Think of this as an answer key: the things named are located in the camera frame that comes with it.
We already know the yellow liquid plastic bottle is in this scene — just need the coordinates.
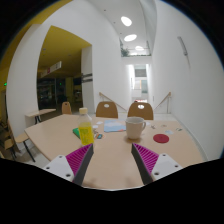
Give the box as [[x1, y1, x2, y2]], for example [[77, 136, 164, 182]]
[[78, 107, 94, 145]]

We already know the red round coaster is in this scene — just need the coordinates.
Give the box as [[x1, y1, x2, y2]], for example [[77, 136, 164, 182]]
[[153, 134, 169, 144]]

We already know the orange round sticker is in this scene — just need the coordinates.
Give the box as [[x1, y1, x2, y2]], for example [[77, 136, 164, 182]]
[[95, 134, 105, 139]]

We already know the white ceramic mug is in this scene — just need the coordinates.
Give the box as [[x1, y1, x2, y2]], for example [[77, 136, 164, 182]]
[[126, 117, 146, 139]]

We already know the green flat card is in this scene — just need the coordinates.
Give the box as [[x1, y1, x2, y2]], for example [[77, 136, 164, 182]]
[[73, 128, 80, 139]]

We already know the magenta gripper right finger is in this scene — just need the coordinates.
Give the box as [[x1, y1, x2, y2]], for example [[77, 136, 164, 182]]
[[130, 142, 184, 186]]

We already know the small wooden chair far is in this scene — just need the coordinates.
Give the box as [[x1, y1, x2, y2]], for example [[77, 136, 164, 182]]
[[62, 102, 72, 115]]

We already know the wooden chair at left edge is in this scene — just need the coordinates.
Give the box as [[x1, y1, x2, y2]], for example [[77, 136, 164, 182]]
[[4, 122, 35, 161]]

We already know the wooden chair right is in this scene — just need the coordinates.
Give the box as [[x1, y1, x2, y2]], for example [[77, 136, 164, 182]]
[[128, 102, 154, 120]]

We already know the wooden side table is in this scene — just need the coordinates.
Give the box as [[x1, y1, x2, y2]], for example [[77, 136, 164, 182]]
[[25, 109, 55, 124]]

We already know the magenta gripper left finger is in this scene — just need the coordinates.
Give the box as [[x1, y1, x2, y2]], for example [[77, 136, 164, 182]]
[[42, 143, 95, 186]]

